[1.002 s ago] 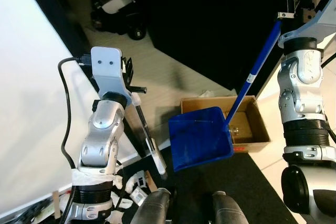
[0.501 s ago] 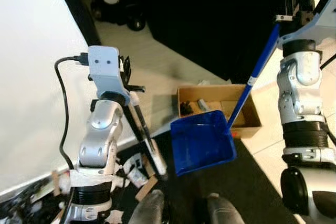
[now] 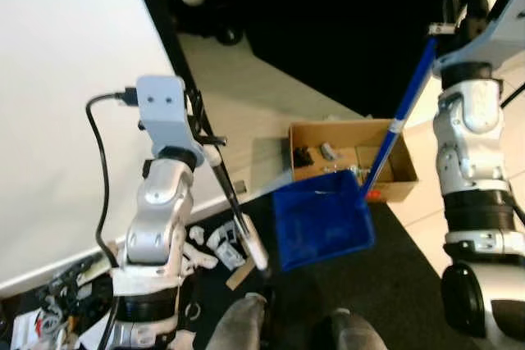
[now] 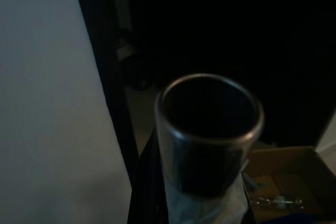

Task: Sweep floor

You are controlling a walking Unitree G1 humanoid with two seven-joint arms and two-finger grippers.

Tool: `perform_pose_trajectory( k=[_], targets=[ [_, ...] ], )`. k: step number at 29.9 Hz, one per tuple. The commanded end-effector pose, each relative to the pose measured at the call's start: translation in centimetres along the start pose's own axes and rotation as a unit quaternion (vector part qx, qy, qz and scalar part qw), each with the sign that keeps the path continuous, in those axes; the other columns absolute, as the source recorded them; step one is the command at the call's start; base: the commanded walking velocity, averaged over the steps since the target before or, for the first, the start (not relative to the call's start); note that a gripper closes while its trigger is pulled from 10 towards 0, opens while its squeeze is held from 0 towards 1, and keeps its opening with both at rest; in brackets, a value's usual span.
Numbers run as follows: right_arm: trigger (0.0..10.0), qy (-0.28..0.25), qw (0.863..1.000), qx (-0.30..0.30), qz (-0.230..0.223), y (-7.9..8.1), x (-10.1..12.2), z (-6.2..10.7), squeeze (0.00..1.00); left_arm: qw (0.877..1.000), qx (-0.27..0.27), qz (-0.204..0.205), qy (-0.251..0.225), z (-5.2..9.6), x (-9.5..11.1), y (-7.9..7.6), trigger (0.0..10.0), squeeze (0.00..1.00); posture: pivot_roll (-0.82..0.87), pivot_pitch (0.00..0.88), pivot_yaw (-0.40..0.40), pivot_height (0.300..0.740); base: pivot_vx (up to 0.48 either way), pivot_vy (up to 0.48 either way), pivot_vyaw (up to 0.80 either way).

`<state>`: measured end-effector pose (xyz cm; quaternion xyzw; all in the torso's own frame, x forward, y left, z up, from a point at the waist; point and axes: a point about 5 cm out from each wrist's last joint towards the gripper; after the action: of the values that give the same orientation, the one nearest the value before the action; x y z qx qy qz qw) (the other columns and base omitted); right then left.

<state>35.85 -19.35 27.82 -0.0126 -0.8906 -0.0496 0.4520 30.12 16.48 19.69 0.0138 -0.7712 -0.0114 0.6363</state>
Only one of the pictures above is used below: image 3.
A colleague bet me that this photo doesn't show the black and white hand brush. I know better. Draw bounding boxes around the black and white hand brush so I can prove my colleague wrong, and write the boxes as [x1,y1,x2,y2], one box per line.
[201,143,273,275]

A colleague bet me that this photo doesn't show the blue long-handled dustpan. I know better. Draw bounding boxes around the blue long-handled dustpan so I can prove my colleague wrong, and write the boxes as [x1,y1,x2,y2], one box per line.
[271,34,440,275]

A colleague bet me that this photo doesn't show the small black object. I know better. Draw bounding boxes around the small black object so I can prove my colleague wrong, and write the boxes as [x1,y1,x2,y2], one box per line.
[295,147,316,169]

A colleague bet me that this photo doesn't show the small grey object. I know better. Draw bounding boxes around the small grey object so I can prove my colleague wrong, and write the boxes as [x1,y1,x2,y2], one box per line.
[320,143,342,162]

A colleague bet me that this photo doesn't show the crumpled white plastic piece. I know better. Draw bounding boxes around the crumpled white plastic piece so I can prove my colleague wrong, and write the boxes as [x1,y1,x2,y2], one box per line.
[176,243,221,274]

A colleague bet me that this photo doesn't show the black furniture base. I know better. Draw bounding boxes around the black furniture base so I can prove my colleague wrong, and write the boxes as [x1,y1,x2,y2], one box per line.
[126,0,503,123]

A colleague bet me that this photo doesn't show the brown wooden strip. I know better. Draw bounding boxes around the brown wooden strip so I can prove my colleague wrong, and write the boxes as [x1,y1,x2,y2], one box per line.
[226,264,256,290]

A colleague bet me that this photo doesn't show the grey robot left foot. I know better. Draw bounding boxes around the grey robot left foot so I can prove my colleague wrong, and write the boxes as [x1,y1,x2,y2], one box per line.
[205,293,272,350]

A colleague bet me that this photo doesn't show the grey robot foot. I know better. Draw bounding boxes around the grey robot foot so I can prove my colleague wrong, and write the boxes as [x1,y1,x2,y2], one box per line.
[205,293,272,350]
[316,309,387,350]

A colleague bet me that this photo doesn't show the brown cardboard box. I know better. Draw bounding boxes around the brown cardboard box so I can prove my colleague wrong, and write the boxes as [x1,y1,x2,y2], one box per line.
[289,118,419,204]

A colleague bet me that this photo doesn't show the grey robot right foot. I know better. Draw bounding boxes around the grey robot right foot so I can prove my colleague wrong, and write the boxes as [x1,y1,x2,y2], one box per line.
[316,309,387,350]

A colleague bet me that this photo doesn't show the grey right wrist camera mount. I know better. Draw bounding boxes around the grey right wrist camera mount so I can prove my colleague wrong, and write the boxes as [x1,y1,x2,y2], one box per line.
[433,0,525,73]

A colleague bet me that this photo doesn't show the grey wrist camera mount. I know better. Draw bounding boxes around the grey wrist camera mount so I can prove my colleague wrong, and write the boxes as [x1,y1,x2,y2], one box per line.
[433,0,525,73]
[135,75,198,155]

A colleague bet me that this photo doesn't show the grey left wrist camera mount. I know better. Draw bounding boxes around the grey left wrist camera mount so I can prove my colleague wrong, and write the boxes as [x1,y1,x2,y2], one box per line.
[135,75,198,155]

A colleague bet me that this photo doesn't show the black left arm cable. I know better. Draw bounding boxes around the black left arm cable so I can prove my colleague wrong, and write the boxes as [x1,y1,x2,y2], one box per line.
[85,88,140,270]

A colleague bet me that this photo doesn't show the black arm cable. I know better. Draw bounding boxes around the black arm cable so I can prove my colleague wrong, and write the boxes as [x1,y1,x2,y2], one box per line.
[85,88,140,270]
[500,80,525,110]

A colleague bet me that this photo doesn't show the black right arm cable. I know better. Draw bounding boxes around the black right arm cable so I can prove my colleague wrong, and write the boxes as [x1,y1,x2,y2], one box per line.
[500,80,525,110]

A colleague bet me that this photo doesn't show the tangle of cables and parts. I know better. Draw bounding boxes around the tangle of cables and parts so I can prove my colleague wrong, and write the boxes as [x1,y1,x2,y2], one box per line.
[0,256,117,350]

